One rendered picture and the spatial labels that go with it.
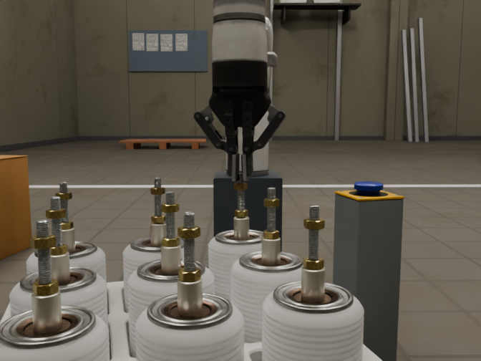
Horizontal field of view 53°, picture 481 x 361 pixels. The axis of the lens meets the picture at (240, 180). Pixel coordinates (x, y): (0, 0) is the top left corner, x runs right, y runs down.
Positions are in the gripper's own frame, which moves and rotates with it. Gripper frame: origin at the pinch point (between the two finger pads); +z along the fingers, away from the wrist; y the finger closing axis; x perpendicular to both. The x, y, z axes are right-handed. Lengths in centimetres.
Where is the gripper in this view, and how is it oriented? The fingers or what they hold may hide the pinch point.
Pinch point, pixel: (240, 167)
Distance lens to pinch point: 67.6
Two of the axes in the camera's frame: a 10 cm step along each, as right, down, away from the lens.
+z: 0.1, 9.9, 1.3
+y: 9.9, 0.1, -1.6
